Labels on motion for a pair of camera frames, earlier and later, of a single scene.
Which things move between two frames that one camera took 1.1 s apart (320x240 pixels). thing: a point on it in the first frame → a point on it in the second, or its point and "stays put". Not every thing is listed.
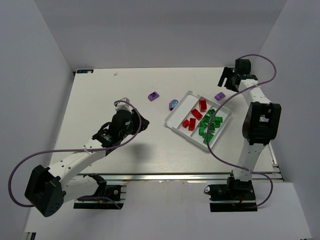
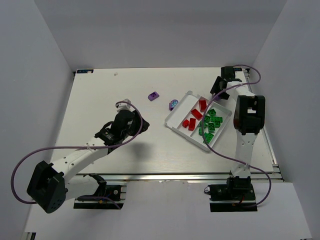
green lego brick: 211,112 stays put
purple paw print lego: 172,104 stays put
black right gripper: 228,78 → 219,87
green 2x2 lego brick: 212,127 stays put
